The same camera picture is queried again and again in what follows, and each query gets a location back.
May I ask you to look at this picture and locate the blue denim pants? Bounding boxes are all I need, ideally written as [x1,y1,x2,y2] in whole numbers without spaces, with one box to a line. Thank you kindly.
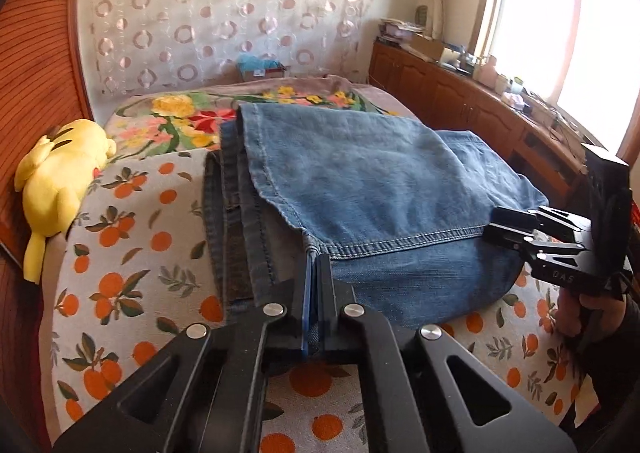
[201,102,551,331]

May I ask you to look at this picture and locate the wooden headboard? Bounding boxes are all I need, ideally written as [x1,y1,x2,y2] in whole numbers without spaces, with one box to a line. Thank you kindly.
[0,0,109,453]

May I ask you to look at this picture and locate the stack of papers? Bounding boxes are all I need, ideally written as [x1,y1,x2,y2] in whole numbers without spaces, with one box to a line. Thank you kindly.
[377,17,425,45]

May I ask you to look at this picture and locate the window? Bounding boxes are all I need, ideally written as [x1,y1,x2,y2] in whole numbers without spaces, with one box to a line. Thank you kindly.
[472,0,640,161]

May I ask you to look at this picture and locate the orange fruit print blanket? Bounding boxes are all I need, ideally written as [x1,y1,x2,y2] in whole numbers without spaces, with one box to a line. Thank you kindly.
[52,153,603,453]

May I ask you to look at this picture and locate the cardboard box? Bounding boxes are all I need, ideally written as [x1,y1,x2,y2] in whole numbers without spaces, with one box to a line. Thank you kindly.
[409,33,447,60]

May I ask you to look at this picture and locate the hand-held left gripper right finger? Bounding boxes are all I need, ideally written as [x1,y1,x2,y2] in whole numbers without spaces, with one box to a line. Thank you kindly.
[315,253,577,453]

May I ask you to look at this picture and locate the wooden cabinet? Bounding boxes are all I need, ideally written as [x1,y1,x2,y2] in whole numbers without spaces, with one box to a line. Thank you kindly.
[367,40,603,206]

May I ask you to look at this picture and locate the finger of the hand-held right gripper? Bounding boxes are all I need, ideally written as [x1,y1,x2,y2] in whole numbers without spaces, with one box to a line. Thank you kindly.
[492,206,592,241]
[482,224,587,266]

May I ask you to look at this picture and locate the person's right forearm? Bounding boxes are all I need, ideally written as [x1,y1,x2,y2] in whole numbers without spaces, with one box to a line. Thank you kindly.
[560,295,640,453]

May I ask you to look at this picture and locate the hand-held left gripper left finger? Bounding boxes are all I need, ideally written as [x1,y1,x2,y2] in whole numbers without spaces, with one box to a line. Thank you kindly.
[52,264,315,453]

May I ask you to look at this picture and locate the yellow plush toy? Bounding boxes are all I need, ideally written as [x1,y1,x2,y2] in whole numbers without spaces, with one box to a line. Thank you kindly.
[14,119,118,283]

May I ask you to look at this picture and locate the teal fluffy item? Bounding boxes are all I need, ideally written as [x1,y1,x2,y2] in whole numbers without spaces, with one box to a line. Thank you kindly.
[236,53,287,82]

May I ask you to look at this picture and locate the floral blanket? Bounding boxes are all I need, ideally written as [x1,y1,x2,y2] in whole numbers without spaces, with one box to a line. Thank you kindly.
[107,75,417,163]

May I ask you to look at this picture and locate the circle pattern sheer curtain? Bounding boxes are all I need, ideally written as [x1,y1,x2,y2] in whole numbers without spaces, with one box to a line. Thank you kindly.
[75,0,387,97]

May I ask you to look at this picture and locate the beige mattress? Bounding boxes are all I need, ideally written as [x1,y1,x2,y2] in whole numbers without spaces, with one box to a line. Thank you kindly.
[42,228,83,436]

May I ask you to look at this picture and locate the person's right hand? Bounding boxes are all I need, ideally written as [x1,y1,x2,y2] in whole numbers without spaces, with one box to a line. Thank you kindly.
[554,289,628,351]

